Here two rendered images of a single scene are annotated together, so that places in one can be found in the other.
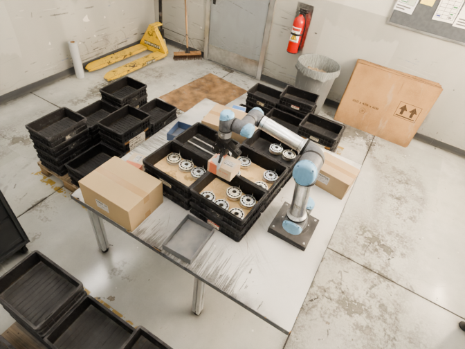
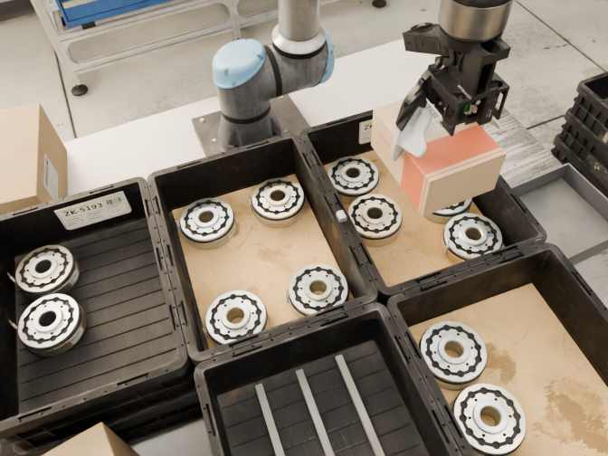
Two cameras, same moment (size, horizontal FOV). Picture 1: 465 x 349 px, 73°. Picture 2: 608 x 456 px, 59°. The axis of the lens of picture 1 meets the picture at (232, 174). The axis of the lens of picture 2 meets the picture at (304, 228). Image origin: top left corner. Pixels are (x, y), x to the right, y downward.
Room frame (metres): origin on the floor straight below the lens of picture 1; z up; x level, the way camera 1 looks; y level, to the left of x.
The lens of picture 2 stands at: (1.91, 0.33, 1.65)
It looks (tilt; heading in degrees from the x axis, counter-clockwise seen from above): 53 degrees down; 227
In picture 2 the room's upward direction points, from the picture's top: 5 degrees counter-clockwise
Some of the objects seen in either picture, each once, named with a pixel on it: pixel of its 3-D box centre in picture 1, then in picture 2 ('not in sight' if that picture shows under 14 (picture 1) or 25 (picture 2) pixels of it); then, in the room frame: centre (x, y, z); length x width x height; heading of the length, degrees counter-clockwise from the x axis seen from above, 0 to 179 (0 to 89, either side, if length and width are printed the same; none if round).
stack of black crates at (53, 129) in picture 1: (63, 141); not in sight; (2.13, 1.60, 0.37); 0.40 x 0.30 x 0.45; 156
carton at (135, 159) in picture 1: (135, 165); not in sight; (1.62, 0.70, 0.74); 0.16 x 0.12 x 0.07; 168
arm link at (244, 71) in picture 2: (302, 207); (243, 77); (1.32, -0.46, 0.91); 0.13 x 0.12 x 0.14; 157
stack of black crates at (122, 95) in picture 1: (126, 105); not in sight; (2.87, 1.27, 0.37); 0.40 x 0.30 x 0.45; 156
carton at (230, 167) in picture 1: (223, 165); (433, 148); (1.39, 0.06, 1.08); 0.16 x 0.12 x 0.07; 66
